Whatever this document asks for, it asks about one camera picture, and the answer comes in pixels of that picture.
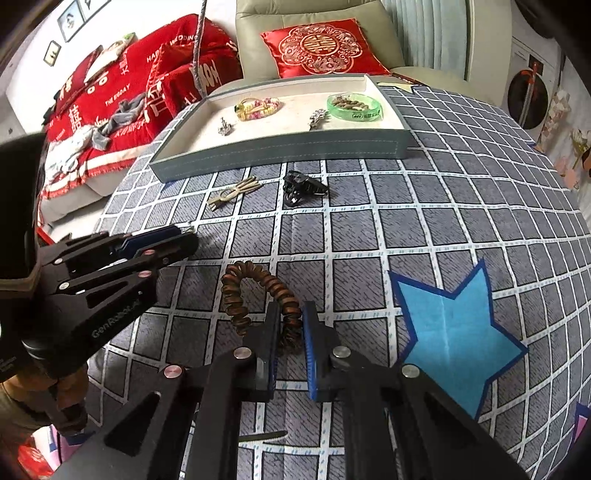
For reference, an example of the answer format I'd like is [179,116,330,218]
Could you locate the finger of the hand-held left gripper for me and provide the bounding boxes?
[45,232,200,311]
[41,225,186,267]

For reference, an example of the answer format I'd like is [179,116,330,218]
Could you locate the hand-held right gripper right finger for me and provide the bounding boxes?
[302,301,532,480]

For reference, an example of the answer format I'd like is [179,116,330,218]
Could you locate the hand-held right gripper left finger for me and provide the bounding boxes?
[51,304,282,480]

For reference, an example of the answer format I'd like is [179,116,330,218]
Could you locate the brown spiral hair tie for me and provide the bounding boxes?
[220,260,304,354]

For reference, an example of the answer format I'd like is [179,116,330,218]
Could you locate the grey jewelry tray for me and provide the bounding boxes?
[150,74,414,184]

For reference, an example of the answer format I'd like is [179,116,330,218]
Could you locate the gold bangle with flower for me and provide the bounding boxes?
[236,98,271,122]

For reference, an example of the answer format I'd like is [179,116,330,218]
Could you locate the pastel beaded bracelet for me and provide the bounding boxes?
[245,95,281,120]

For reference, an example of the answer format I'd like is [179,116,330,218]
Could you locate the green translucent bangle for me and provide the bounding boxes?
[326,92,383,125]

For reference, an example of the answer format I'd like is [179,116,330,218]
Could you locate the person's left hand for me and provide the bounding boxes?
[0,367,89,437]

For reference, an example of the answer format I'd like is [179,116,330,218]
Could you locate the grey sofa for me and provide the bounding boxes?
[39,174,117,223]

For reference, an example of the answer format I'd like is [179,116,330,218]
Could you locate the light blue white cloth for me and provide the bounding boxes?
[45,124,100,177]

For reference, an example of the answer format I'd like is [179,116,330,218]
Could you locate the grey clothes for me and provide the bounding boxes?
[91,91,149,149]

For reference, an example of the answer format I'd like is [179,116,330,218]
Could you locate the red gift box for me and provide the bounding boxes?
[17,435,62,480]

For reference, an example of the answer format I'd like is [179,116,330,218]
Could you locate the black claw hair clip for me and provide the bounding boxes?
[282,169,329,206]

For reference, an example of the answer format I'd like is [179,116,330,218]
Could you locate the red fringed cushion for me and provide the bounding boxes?
[145,43,195,126]

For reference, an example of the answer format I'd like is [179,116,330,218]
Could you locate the red covered sofa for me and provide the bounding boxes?
[39,14,244,200]

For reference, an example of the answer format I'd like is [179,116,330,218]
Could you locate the grey checked tablecloth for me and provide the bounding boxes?
[60,82,591,480]

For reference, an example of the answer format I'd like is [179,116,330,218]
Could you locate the red square pillow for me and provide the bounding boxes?
[58,45,105,108]

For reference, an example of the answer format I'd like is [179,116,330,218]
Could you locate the white and green printed pillow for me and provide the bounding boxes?
[85,32,137,79]

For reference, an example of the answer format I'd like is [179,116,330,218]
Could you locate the flexible gooseneck holder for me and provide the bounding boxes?
[192,0,209,101]

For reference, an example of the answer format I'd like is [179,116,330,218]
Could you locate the green-grey leather armchair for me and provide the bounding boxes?
[235,0,472,94]

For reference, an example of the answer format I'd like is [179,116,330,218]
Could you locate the black framed portrait photo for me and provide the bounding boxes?
[57,0,84,42]

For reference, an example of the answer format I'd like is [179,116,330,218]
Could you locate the black framed couple photo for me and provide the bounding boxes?
[78,0,112,20]

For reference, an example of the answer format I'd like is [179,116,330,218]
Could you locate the red gold embroidered cushion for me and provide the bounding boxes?
[260,18,392,80]

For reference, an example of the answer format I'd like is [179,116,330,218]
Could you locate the light blue curtain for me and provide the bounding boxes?
[381,0,477,80]

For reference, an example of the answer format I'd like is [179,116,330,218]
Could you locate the pink flower decoration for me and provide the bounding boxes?
[534,89,591,191]

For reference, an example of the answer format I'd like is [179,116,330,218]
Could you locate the white washing machine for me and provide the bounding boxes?
[501,38,567,140]

